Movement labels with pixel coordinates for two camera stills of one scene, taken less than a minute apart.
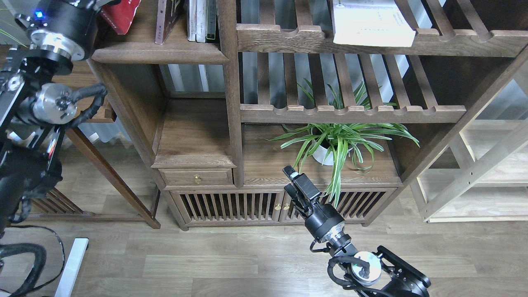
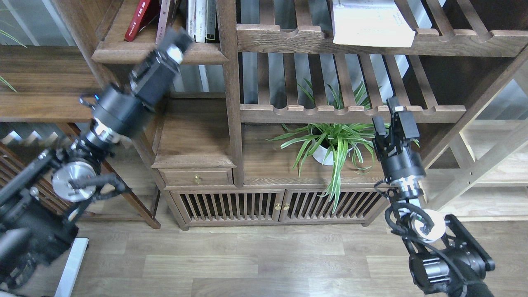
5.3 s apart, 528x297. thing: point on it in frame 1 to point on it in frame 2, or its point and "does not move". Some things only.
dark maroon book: (168, 12) does not move
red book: (120, 15) to (140, 11)
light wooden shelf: (483, 177) does not move
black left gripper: (97, 5) to (151, 80)
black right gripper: (304, 187) to (394, 141)
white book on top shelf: (375, 22) does not move
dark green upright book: (211, 19) does not move
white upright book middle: (201, 32) does not move
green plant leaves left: (11, 36) does not move
